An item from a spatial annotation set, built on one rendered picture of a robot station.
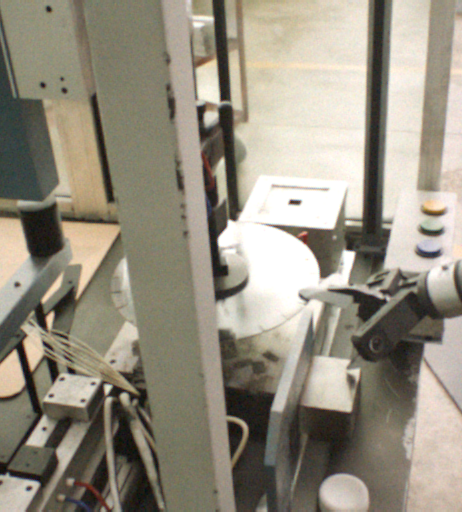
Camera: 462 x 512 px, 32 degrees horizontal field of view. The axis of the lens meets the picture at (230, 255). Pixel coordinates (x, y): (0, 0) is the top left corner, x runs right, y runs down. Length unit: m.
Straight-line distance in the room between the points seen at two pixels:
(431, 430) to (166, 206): 1.99
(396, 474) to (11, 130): 0.72
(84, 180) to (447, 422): 1.22
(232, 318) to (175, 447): 0.67
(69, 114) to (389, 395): 0.89
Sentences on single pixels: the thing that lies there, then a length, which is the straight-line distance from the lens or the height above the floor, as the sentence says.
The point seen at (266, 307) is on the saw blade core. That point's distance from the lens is 1.20.
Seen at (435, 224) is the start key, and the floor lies 0.91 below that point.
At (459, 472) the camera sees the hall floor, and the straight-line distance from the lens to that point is 2.27.
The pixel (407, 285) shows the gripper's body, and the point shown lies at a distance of 1.20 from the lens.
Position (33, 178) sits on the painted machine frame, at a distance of 0.98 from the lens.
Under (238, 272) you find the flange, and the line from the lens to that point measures 1.26.
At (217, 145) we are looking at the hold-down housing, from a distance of 1.07.
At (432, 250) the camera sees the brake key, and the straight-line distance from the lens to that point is 1.41.
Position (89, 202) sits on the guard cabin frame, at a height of 0.79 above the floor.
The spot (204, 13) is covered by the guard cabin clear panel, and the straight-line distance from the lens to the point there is 1.60.
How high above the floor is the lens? 1.68
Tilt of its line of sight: 33 degrees down
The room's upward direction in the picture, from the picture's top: 5 degrees counter-clockwise
